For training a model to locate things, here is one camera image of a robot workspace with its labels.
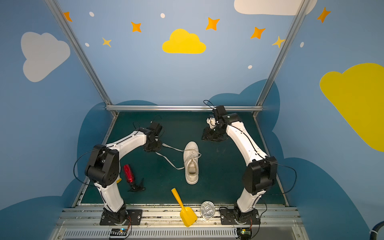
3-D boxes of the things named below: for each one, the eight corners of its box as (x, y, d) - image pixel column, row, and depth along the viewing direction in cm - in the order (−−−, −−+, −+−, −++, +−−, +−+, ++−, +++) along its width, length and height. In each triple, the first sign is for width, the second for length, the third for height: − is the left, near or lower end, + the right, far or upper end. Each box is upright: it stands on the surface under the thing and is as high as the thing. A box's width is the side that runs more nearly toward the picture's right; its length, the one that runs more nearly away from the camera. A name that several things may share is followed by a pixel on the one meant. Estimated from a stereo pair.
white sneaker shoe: (183, 184, 87) (182, 178, 79) (184, 144, 104) (184, 137, 97) (198, 184, 87) (199, 178, 79) (197, 144, 104) (198, 137, 97)
